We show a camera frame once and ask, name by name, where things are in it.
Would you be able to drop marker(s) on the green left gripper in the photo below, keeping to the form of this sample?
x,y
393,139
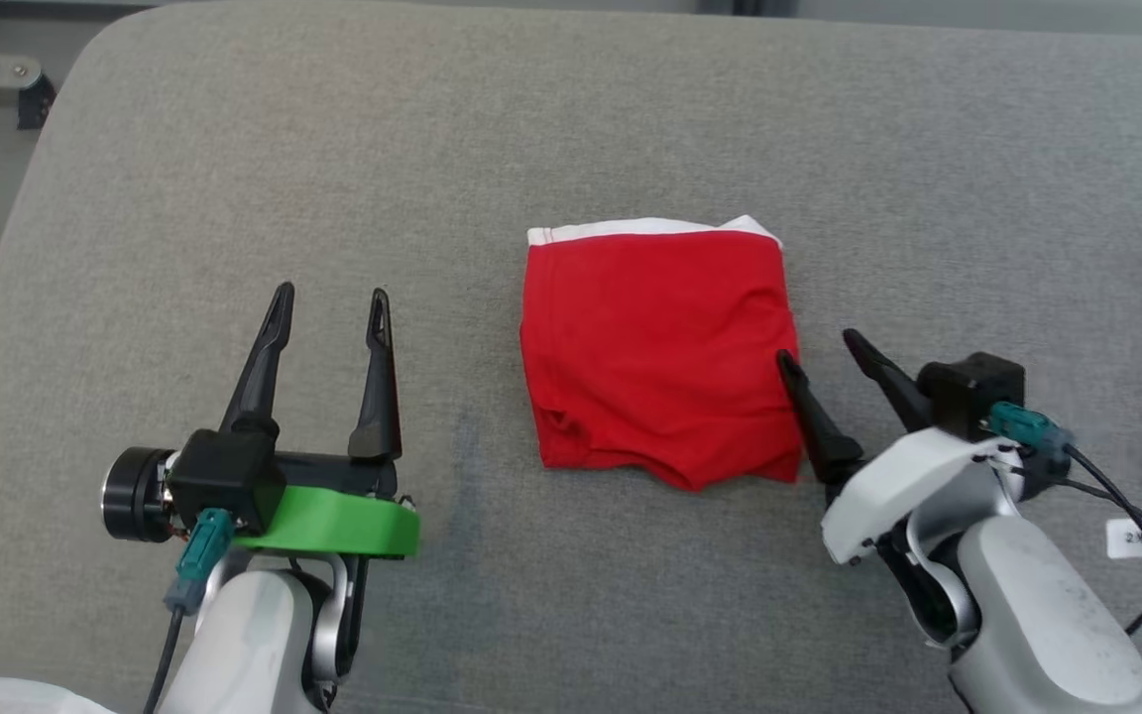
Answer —
x,y
343,521

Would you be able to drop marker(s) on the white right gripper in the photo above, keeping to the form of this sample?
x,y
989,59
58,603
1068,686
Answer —
x,y
908,486

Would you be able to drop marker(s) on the red shirt with white sleeves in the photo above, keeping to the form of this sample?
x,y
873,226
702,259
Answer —
x,y
650,347

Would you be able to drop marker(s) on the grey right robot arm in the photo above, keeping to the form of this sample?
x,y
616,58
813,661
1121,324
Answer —
x,y
1037,615

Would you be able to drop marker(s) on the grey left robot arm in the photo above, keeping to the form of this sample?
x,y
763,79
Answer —
x,y
244,645

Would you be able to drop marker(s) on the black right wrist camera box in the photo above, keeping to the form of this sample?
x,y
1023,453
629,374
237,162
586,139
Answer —
x,y
972,392

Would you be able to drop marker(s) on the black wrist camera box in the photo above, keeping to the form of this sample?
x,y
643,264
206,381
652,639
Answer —
x,y
224,476
972,392

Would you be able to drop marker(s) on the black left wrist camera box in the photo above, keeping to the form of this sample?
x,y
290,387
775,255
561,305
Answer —
x,y
224,476

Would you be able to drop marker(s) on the black frame foot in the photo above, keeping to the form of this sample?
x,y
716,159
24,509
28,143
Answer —
x,y
36,104

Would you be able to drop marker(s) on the grey aluminium post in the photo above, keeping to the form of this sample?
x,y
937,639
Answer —
x,y
744,6

